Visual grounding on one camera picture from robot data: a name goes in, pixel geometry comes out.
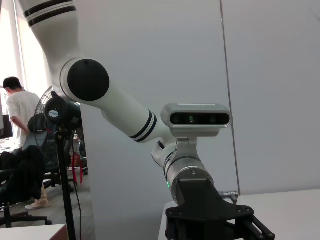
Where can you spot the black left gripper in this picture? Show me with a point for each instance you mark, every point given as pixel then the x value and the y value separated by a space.
pixel 200 200

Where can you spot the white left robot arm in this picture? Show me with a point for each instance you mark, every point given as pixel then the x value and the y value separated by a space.
pixel 125 105

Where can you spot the red hanging decoration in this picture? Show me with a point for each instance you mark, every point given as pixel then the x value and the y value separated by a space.
pixel 76 170

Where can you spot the black standing fan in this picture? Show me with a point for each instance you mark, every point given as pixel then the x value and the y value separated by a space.
pixel 58 110

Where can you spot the black jacket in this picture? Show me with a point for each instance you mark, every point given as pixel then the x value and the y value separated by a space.
pixel 25 170

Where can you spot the black office chair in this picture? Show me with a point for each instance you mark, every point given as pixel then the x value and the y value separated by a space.
pixel 10 212

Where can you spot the mesh back office chair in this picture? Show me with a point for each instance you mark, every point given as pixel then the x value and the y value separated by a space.
pixel 37 122

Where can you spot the person in white shirt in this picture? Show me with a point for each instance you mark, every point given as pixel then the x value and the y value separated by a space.
pixel 22 107

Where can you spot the dark computer monitor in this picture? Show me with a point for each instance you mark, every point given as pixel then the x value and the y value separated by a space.
pixel 6 130

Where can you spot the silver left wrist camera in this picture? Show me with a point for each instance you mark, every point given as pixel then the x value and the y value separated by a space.
pixel 200 120

